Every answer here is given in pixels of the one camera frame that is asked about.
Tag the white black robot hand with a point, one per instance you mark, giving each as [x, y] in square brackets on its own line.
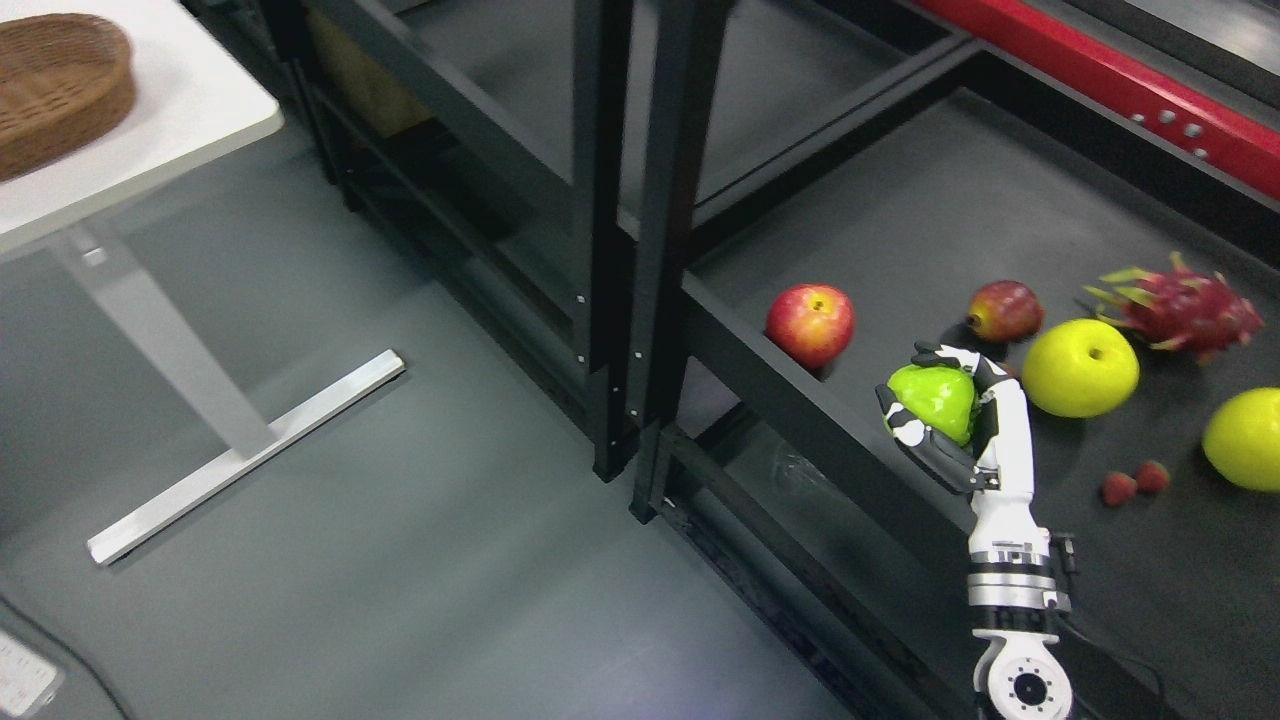
[996, 471]

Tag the white standing desk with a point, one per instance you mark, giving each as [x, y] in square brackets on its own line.
[242, 239]

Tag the green apple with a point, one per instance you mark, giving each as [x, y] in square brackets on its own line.
[941, 396]

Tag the pink dragon fruit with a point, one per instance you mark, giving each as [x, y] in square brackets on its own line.
[1179, 310]

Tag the red metal beam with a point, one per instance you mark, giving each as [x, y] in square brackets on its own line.
[1206, 128]

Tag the brown wicker basket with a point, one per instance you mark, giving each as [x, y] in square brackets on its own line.
[66, 80]

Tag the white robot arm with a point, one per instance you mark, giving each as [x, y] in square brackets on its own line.
[1016, 602]

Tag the small red apple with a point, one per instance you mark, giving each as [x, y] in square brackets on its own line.
[1004, 311]

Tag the yellow apple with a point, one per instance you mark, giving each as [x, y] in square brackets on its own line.
[1080, 369]

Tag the black metal shelf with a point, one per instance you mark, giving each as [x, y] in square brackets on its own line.
[624, 187]

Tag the yellow fruit at edge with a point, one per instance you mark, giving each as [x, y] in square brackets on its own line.
[1241, 440]

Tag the white power strip near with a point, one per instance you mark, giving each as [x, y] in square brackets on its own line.
[28, 680]

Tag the red strawberry right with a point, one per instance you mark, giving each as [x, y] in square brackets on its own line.
[1152, 478]

